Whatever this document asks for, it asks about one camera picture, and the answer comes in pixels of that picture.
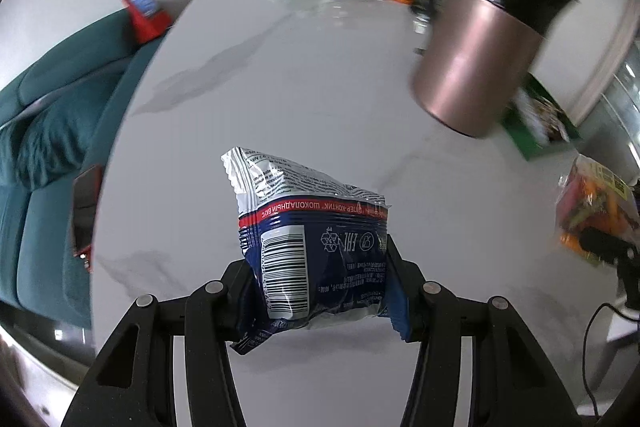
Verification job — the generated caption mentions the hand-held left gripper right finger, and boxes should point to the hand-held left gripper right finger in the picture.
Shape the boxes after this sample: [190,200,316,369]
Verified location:
[385,234,583,427]

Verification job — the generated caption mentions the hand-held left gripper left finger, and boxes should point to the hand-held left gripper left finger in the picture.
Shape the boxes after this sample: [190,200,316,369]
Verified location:
[60,258,251,427]

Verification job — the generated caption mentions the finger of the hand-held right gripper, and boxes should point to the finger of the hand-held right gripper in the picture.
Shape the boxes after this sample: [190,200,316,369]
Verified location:
[580,227,640,268]

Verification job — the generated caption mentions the orange snack packet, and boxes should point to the orange snack packet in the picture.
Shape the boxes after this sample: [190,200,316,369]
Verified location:
[555,154,640,265]

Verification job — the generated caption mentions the blue and silver snack packet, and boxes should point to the blue and silver snack packet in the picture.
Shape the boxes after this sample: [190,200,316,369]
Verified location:
[220,147,412,355]

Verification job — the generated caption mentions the green tray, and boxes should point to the green tray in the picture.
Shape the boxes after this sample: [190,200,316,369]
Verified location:
[501,74,583,162]

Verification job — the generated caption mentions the white and navy packet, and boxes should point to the white and navy packet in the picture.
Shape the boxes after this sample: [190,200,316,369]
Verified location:
[512,87,540,138]

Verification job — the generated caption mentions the phone in red case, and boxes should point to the phone in red case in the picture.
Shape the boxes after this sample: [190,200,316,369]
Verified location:
[71,164,105,275]

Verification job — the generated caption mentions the copper canister with black top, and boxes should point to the copper canister with black top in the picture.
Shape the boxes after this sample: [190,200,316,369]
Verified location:
[410,0,581,138]

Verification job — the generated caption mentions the teal sofa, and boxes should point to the teal sofa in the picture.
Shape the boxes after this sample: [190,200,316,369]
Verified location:
[0,9,176,328]

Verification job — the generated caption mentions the red device with screen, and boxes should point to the red device with screen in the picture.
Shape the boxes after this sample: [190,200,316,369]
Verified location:
[121,0,173,44]

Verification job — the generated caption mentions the black cable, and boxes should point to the black cable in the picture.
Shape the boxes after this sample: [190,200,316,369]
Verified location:
[585,302,640,423]

